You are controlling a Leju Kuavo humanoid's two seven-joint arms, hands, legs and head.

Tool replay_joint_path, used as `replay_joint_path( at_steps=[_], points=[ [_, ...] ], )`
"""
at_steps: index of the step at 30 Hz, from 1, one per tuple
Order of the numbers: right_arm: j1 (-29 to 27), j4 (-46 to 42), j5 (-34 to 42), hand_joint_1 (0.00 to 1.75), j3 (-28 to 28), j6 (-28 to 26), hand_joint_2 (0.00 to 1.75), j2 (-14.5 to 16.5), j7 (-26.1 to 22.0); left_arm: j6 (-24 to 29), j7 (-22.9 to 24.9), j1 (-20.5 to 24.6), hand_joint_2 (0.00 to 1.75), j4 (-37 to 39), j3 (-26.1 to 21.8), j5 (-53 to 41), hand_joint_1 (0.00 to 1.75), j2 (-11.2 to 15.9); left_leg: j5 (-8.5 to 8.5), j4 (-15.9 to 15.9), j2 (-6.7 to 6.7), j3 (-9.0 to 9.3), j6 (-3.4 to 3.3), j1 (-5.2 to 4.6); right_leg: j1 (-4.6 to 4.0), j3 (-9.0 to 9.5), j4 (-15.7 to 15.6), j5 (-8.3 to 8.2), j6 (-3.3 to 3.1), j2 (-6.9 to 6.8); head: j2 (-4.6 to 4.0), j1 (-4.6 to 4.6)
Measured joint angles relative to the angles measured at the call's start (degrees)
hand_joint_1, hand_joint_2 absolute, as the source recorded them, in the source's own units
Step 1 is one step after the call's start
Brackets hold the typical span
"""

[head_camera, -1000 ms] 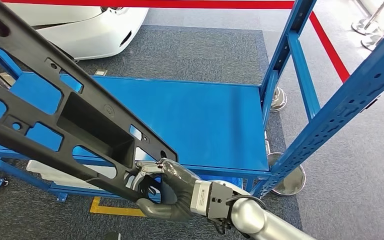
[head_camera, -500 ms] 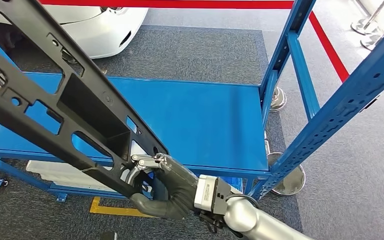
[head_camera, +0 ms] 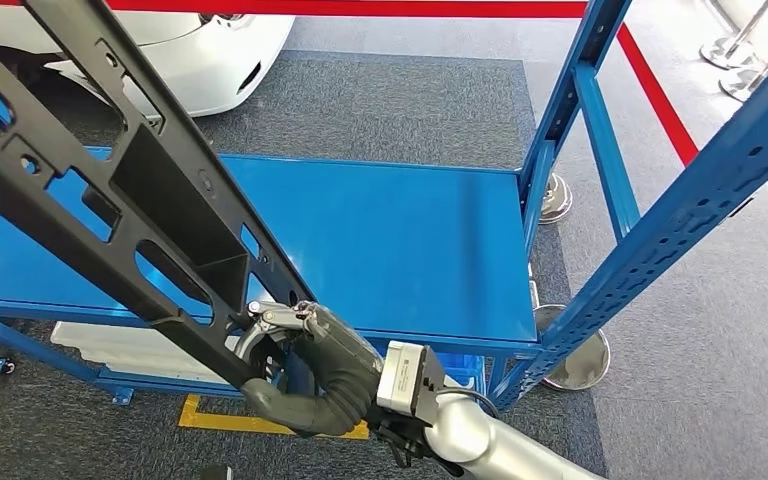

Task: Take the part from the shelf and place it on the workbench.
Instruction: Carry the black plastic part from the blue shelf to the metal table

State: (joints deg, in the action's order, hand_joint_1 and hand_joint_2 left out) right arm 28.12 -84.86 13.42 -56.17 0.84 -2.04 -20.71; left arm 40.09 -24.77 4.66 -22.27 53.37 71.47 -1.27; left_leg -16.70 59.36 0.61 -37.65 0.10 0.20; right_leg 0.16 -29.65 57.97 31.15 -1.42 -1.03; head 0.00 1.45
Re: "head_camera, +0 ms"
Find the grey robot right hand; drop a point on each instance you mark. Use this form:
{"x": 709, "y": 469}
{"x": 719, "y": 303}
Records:
{"x": 338, "y": 358}

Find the black plastic plate bracket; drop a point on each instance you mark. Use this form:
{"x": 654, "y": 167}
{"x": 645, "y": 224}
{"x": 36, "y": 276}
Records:
{"x": 59, "y": 225}

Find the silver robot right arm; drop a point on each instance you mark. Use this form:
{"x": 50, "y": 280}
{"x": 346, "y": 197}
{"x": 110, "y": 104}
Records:
{"x": 477, "y": 437}

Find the large blue metal shelf rack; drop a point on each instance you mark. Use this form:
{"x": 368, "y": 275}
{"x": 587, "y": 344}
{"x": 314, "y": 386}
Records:
{"x": 390, "y": 252}

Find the blue plastic crate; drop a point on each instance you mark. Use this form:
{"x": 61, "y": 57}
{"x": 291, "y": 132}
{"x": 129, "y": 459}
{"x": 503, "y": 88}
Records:
{"x": 467, "y": 371}

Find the yellow floor tape marker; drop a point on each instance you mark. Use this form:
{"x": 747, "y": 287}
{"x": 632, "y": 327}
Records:
{"x": 212, "y": 418}

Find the white translucent plastic bin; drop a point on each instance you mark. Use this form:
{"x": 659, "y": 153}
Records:
{"x": 126, "y": 344}
{"x": 178, "y": 372}

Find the black-topped steel stanchion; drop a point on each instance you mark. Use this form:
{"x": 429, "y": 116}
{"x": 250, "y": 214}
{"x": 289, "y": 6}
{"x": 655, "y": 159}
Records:
{"x": 583, "y": 358}

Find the red barrier belt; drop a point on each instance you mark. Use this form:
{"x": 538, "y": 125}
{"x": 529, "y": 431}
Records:
{"x": 357, "y": 8}
{"x": 656, "y": 93}

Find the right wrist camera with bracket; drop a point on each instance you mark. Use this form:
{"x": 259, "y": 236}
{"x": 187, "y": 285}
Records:
{"x": 404, "y": 381}

